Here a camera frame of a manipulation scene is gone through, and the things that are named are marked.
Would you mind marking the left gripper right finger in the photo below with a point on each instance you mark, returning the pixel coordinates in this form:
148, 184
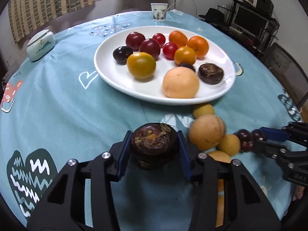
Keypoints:
245, 205

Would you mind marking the white round plate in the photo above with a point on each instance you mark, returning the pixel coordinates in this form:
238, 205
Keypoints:
117, 75

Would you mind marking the white ceramic lidded jar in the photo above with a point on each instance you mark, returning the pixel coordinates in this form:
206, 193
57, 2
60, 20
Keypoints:
40, 44

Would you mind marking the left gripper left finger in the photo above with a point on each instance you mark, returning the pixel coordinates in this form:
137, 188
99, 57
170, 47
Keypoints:
62, 207

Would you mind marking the black hat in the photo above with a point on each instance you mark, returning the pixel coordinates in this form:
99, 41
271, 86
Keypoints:
214, 16

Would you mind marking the small yellow loquat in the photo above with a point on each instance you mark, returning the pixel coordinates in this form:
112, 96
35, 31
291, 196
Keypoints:
202, 109

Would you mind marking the left striped curtain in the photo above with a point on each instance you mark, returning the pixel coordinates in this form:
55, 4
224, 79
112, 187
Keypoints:
26, 16

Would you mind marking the green yellow tomato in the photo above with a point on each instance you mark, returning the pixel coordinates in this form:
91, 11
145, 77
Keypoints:
141, 65

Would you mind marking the dark purple plum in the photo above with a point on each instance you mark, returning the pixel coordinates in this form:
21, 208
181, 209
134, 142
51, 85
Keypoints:
122, 53
186, 65

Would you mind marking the pale yellow apricot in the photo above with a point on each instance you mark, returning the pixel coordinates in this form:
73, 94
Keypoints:
229, 144

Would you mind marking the dark purple mangosteen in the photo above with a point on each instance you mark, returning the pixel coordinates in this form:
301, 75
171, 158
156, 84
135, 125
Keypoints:
153, 145

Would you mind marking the striped pepino melon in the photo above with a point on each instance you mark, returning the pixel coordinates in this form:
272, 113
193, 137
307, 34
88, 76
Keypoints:
220, 157

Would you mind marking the white paper cup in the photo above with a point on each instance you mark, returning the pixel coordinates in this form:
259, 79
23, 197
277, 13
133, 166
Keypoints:
159, 11

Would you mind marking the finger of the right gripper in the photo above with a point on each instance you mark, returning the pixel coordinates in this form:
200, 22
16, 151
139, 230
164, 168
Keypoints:
296, 132
287, 160

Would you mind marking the large red tomato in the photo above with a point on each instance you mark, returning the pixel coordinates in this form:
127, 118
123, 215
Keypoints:
150, 46

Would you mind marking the yellow orange tomato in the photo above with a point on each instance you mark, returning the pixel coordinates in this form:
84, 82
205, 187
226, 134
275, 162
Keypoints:
185, 54

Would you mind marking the large peach apricot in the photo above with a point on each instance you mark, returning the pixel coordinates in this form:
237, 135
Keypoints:
180, 83

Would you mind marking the light blue patterned tablecloth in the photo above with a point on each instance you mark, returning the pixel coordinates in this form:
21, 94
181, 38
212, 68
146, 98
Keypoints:
59, 108

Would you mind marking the orange tangerine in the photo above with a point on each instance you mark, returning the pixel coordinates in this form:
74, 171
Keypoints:
199, 45
178, 38

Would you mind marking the dark red plum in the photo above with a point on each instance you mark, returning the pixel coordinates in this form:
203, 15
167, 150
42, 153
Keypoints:
134, 40

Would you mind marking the small red cherry tomato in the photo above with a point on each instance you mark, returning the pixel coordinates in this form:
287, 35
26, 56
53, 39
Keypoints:
160, 38

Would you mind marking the black computer monitor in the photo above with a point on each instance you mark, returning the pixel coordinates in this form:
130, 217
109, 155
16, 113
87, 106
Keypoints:
249, 21

